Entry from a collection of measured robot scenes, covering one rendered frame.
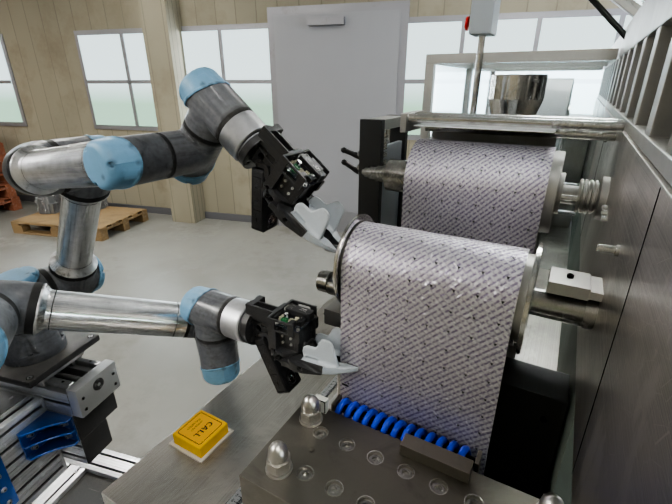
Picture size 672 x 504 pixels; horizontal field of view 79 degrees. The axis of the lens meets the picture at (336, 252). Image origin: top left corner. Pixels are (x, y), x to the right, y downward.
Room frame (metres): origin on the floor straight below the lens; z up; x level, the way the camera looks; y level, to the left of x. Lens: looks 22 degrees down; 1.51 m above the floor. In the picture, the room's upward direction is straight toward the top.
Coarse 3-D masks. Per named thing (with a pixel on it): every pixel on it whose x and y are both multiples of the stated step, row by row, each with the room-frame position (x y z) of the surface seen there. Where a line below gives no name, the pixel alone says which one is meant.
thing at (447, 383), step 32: (352, 320) 0.53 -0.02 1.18; (384, 320) 0.50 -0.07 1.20; (352, 352) 0.52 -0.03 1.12; (384, 352) 0.50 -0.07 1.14; (416, 352) 0.48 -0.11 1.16; (448, 352) 0.45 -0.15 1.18; (480, 352) 0.43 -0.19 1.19; (352, 384) 0.52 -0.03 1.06; (384, 384) 0.50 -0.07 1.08; (416, 384) 0.47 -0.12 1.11; (448, 384) 0.45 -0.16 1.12; (480, 384) 0.43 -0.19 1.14; (416, 416) 0.47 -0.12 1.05; (448, 416) 0.45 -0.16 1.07; (480, 416) 0.43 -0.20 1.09; (480, 448) 0.42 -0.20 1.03
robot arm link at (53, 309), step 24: (0, 288) 0.61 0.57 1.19; (24, 288) 0.65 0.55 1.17; (48, 288) 0.68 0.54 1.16; (24, 312) 0.62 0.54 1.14; (48, 312) 0.64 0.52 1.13; (72, 312) 0.66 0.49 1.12; (96, 312) 0.67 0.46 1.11; (120, 312) 0.69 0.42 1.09; (144, 312) 0.71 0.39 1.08; (168, 312) 0.73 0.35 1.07; (168, 336) 0.73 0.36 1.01; (192, 336) 0.74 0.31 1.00
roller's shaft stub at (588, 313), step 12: (540, 288) 0.47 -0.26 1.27; (540, 300) 0.45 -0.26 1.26; (552, 300) 0.44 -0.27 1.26; (564, 300) 0.44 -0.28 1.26; (576, 300) 0.44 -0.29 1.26; (588, 300) 0.43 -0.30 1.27; (540, 312) 0.45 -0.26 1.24; (552, 312) 0.44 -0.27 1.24; (564, 312) 0.43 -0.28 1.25; (576, 312) 0.43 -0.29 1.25; (588, 312) 0.42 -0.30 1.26; (588, 324) 0.42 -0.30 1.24
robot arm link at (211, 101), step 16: (192, 80) 0.69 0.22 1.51; (208, 80) 0.69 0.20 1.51; (224, 80) 0.72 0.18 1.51; (192, 96) 0.68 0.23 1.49; (208, 96) 0.68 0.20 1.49; (224, 96) 0.68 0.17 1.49; (192, 112) 0.69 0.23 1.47; (208, 112) 0.67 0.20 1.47; (224, 112) 0.66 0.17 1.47; (192, 128) 0.69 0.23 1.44; (208, 128) 0.68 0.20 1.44
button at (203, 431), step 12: (192, 420) 0.59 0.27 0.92; (204, 420) 0.59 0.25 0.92; (216, 420) 0.59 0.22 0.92; (180, 432) 0.56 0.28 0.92; (192, 432) 0.56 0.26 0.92; (204, 432) 0.56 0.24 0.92; (216, 432) 0.56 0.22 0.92; (180, 444) 0.55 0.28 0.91; (192, 444) 0.53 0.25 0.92; (204, 444) 0.53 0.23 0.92
